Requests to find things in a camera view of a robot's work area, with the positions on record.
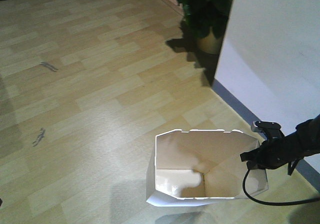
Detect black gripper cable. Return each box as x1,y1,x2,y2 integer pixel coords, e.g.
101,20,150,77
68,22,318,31
242,169,320,206

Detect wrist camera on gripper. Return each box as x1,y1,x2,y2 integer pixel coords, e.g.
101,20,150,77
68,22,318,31
250,121,284,140

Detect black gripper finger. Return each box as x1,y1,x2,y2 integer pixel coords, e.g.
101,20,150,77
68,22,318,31
240,150,256,162

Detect green potted plant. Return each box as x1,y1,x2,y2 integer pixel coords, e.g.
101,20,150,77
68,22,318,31
177,0,233,55

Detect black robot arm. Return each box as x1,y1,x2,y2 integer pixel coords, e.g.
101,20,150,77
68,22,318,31
240,116,320,170

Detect white trash bin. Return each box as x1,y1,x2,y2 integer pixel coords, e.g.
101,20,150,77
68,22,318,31
146,129,268,207

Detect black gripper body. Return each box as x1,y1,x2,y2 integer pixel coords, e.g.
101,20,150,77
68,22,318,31
253,139,298,170

